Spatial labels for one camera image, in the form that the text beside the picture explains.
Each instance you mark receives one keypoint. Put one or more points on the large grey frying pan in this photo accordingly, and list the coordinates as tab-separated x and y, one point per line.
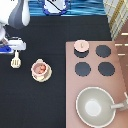
96	107

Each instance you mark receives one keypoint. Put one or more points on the pink stove top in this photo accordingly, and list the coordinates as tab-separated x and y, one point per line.
99	66

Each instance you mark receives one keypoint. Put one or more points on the pink pot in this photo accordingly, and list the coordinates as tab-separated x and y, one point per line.
39	70

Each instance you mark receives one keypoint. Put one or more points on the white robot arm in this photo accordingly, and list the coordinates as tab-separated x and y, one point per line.
16	14

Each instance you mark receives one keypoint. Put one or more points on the cream slotted spatula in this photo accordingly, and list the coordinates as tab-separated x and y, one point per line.
16	61

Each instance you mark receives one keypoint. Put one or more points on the cream round plate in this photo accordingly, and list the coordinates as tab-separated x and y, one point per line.
48	75

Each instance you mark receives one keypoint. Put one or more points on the pink pot lid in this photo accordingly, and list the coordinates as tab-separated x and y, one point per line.
81	45

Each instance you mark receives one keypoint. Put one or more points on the black table mat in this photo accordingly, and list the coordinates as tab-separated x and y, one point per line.
26	103

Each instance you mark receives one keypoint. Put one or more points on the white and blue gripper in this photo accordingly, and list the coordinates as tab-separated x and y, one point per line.
5	49

